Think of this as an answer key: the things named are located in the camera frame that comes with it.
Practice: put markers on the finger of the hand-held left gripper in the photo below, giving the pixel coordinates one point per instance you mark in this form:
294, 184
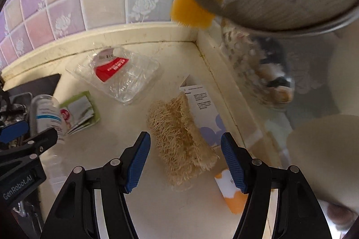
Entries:
14, 131
42, 140

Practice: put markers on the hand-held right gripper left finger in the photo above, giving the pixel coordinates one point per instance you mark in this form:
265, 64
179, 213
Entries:
137, 160

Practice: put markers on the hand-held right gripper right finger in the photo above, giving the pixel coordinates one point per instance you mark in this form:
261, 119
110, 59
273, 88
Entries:
234, 160

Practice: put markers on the small clear plastic bottle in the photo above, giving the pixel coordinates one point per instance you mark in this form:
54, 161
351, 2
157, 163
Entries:
46, 115

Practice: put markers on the beige loofah sponge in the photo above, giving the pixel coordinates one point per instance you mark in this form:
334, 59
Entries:
179, 140

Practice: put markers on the orange and white paper carton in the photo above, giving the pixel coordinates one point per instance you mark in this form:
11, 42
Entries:
232, 202

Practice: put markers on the green foil sachet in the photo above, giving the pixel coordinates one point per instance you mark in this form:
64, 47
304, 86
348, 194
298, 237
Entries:
81, 109

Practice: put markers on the black gas stove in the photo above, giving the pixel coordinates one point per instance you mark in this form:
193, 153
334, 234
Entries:
42, 84

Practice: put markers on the blue and white paper box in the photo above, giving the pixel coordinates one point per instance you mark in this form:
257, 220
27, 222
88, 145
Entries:
202, 104

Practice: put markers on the clear plastic tray red label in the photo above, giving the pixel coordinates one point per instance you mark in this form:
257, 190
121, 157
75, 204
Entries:
131, 79

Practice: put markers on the large beige bowl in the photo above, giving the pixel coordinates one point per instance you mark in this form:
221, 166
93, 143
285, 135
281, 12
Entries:
322, 157

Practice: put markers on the steel slotted spoon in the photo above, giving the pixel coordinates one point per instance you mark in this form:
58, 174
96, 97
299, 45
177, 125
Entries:
246, 59

